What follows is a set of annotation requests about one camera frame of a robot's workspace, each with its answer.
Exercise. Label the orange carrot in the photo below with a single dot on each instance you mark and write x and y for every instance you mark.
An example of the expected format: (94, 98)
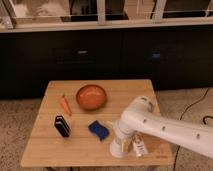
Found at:
(65, 105)

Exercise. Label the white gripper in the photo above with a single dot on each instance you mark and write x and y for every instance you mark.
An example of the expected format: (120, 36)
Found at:
(122, 132)

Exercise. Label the dark cabinet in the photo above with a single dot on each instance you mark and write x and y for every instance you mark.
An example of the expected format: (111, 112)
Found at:
(171, 57)

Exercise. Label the white ceramic cup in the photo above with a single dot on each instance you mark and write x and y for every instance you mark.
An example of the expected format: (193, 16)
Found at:
(115, 148)

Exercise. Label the orange bowl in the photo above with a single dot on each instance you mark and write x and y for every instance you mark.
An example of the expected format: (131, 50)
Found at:
(91, 97)

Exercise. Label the white tube bottle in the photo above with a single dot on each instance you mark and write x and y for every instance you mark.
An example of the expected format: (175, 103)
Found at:
(139, 146)

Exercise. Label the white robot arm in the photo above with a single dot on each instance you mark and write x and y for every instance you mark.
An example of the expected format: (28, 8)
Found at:
(138, 116)

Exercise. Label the black box with stripes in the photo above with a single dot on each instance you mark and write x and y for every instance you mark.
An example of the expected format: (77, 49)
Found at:
(62, 126)

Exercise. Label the wooden table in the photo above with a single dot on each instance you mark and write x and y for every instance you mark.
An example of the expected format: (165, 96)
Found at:
(46, 147)

